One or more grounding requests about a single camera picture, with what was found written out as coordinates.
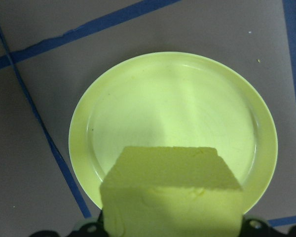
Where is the yellow foam block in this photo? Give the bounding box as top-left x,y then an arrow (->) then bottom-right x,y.
99,145 -> 244,237

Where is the yellow plate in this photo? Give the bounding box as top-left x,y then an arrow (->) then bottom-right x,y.
68,51 -> 278,218

